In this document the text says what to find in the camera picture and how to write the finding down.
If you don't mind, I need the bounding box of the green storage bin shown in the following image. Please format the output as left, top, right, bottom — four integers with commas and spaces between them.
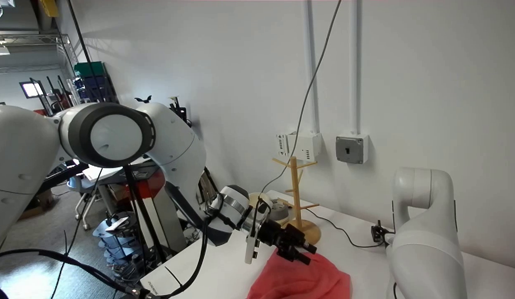
73, 62, 108, 91

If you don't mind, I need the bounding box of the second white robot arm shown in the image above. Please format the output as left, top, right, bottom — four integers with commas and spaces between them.
387, 168, 467, 299

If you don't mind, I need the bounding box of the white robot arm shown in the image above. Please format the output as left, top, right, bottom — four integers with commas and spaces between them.
0, 103, 316, 264

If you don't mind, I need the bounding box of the grey wall junction box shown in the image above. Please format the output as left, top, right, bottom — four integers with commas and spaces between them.
336, 135, 369, 165

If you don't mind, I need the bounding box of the wooden mug tree stand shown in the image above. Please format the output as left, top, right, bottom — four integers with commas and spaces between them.
279, 158, 321, 244

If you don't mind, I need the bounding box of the white wall power box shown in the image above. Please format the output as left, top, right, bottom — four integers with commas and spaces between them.
276, 133, 323, 163

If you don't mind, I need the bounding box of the coral red printed sweatshirt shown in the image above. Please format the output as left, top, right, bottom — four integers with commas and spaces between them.
246, 254, 353, 299

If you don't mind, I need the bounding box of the black camera tripod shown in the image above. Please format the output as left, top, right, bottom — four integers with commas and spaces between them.
170, 96, 193, 128

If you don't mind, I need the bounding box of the black camera on table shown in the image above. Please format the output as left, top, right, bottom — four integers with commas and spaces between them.
371, 223, 389, 246

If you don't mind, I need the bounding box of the grey hanging wall cable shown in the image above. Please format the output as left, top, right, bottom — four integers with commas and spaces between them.
261, 0, 344, 194

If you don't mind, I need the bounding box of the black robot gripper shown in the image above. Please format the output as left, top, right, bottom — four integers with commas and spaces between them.
258, 221, 318, 264

